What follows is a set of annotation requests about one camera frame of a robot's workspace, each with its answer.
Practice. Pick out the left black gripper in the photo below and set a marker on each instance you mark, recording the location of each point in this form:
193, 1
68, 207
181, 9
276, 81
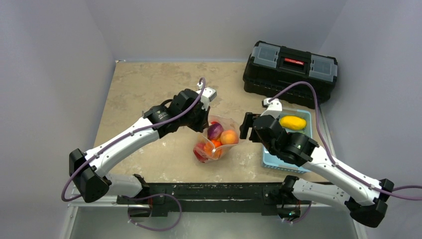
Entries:
203, 122

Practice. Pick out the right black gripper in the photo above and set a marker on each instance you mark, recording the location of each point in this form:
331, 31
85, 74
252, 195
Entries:
247, 125

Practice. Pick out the purple red onion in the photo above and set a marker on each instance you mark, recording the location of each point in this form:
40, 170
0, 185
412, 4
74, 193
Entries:
214, 131

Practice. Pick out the peach fruit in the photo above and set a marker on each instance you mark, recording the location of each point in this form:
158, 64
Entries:
229, 137

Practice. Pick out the clear zip top bag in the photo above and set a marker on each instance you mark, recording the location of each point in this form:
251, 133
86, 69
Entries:
228, 124

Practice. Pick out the red bell pepper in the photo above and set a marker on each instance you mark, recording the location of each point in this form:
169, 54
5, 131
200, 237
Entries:
200, 153

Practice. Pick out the orange mini pumpkin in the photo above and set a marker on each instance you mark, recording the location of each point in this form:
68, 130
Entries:
212, 150

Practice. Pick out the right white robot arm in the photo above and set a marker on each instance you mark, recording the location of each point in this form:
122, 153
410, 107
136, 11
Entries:
364, 197

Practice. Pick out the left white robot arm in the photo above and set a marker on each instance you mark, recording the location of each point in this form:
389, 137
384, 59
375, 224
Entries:
90, 170

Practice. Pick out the light blue plastic basket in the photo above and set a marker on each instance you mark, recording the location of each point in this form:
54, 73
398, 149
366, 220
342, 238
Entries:
271, 161

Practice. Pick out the yellow mango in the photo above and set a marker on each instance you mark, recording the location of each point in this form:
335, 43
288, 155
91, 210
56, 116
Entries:
293, 122

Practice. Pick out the black toolbox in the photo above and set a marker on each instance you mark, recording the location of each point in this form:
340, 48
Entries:
271, 68

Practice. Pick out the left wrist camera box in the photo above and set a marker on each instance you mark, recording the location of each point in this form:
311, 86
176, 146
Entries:
207, 96

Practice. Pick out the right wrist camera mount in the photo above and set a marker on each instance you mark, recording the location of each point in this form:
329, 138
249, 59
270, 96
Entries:
272, 107

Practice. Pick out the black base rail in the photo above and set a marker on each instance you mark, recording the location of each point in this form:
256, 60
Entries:
158, 199

